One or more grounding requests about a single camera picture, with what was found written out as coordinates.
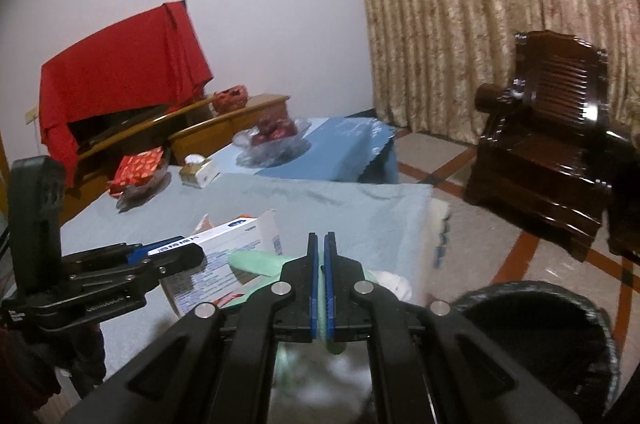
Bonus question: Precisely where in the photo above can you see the green rubber glove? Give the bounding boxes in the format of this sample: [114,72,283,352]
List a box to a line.
[226,249,414,400]

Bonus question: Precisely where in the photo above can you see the white blue medicine box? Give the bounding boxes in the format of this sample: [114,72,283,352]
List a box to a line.
[162,209,288,317]

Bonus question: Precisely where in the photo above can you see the orange foam net sleeve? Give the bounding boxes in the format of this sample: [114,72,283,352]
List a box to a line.
[214,292,246,309]

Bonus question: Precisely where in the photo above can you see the foil wrapper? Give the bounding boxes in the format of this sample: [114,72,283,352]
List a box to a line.
[193,215,214,235]

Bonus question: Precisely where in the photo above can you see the black lined trash bin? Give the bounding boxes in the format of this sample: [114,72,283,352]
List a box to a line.
[451,281,620,423]

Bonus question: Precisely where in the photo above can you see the red gift packet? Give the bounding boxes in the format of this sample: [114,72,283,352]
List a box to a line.
[108,147,165,197]

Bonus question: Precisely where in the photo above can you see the small tissue box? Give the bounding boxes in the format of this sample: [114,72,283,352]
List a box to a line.
[179,154,219,189]

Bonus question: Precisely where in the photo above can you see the light blue towel tablecloth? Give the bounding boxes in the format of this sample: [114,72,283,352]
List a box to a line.
[60,165,454,424]

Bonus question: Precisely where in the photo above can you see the wooden tv cabinet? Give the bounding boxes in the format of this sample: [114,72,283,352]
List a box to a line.
[60,93,288,223]

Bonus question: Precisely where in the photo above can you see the red cloth cover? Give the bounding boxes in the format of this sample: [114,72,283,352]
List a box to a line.
[39,1,213,187]

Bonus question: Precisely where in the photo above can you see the glass fruit bowl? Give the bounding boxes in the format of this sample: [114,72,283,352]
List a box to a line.
[232,118,311,168]

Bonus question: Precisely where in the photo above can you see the red woven basket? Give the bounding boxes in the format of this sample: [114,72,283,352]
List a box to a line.
[212,84,248,115]

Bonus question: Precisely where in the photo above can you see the red apples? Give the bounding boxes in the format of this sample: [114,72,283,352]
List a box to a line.
[250,116,298,147]

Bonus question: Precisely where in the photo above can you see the blue plastic table cover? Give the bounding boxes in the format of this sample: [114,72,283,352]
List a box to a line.
[212,117,399,184]

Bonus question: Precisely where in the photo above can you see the dark wooden armchair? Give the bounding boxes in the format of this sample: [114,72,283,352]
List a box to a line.
[463,30,616,260]

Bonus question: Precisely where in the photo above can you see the dark wooden side table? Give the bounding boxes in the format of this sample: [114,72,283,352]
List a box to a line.
[606,143,640,265]

